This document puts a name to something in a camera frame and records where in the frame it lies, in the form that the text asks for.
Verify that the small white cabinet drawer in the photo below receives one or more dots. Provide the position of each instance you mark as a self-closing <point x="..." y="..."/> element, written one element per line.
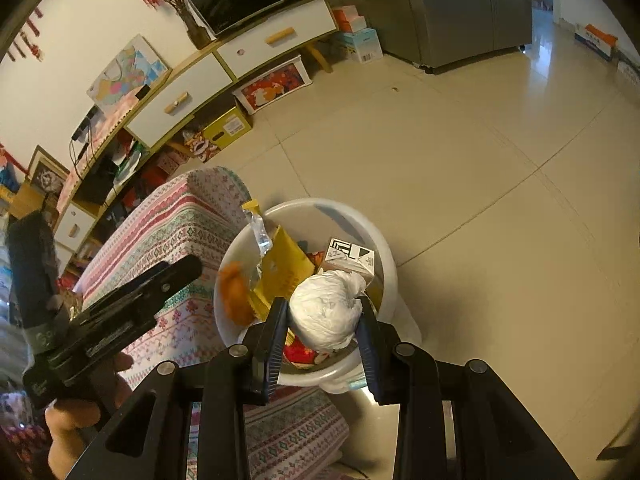
<point x="75" y="225"/>

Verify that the framed dark picture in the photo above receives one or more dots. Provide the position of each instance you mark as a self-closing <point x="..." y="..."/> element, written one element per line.
<point x="47" y="172"/>

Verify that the white and blue box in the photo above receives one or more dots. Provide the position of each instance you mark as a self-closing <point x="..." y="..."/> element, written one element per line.
<point x="362" y="45"/>

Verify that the red packet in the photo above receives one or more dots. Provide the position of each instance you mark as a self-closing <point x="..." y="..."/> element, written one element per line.
<point x="302" y="352"/>

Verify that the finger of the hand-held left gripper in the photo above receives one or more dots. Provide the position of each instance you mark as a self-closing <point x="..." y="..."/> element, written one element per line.
<point x="150" y="287"/>
<point x="110" y="340"/>

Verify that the orange peel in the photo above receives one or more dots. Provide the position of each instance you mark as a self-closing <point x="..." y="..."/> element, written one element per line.
<point x="237" y="292"/>

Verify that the colourful map board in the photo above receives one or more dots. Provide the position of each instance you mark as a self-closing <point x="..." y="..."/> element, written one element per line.
<point x="127" y="72"/>

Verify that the white plastic bag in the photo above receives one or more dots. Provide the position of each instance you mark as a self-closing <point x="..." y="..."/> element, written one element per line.
<point x="325" y="310"/>

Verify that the orange cardboard box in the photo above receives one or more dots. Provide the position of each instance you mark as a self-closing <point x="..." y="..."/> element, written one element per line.
<point x="350" y="19"/>

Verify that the yellow padded envelope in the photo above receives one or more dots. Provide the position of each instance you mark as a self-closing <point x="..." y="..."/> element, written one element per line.
<point x="285" y="270"/>

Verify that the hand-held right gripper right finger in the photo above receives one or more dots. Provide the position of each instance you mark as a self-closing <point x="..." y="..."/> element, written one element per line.
<point x="372" y="360"/>

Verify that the framed red picture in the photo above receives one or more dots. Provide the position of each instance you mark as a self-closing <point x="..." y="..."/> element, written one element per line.
<point x="272" y="85"/>

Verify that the clear plastic wrapper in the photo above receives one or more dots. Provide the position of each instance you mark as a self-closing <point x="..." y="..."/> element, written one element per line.
<point x="261" y="235"/>

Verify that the wooden tv cabinet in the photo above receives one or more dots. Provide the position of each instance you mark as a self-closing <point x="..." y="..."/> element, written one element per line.
<point x="200" y="60"/>

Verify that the white plastic bucket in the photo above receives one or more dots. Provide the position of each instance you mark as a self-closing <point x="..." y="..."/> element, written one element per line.
<point x="385" y="270"/>

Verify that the lion pattern bag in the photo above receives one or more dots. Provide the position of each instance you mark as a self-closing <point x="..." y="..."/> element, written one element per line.
<point x="200" y="146"/>

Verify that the person's left hand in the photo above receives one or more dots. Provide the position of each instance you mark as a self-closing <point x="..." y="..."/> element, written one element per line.
<point x="70" y="425"/>

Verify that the vase with dried branches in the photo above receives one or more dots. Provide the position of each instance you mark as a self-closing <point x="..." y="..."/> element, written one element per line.
<point x="195" y="30"/>

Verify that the patterned striped blanket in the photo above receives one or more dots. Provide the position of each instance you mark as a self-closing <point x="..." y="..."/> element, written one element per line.
<point x="200" y="220"/>

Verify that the yellow cardboard box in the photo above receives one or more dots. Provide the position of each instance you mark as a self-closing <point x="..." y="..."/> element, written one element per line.
<point x="227" y="127"/>

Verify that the white blue orange carton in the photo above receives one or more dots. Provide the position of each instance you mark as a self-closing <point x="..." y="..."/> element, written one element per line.
<point x="595" y="40"/>

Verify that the grey refrigerator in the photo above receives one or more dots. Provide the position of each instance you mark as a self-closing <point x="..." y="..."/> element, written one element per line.
<point x="450" y="10"/>

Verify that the white printed carton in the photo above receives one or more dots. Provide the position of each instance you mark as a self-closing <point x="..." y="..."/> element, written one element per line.
<point x="350" y="257"/>

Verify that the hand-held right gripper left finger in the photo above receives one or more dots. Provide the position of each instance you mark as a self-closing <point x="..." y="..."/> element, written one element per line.
<point x="272" y="355"/>

